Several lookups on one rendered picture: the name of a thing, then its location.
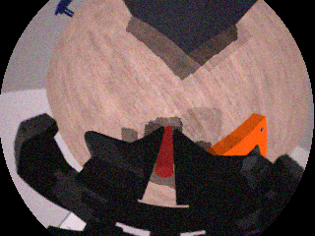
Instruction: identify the red peg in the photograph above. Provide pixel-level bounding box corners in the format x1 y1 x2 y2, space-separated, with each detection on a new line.
155 125 174 178

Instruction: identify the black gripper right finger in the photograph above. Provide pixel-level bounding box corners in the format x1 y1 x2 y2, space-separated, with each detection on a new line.
173 129 257 206

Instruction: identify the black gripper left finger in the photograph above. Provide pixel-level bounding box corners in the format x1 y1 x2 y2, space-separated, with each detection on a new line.
84 126 164 200

